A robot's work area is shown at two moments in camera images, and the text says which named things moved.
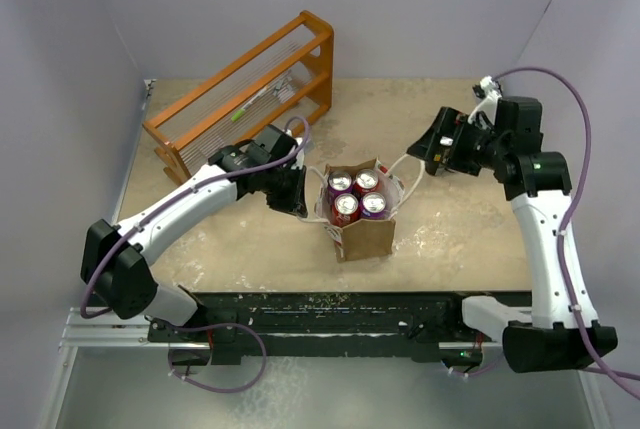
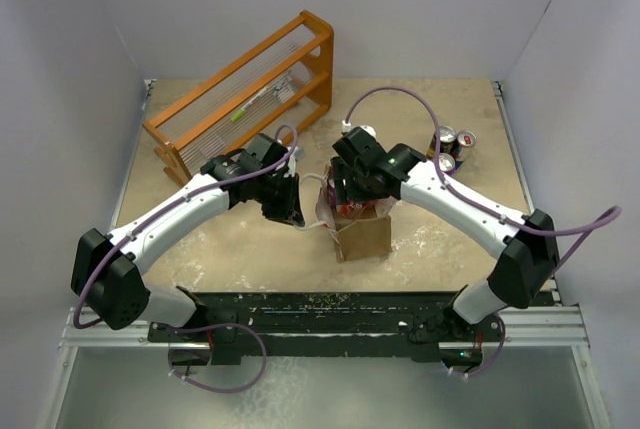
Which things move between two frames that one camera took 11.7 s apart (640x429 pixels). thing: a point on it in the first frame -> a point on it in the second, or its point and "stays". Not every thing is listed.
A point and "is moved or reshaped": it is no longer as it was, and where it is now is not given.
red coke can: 345,210 is moved or reshaped
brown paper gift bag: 364,237 stays
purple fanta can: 372,206 is moved or reshaped
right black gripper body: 474,147 -> 350,183
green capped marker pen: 239,111 stays
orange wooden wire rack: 283,80 stays
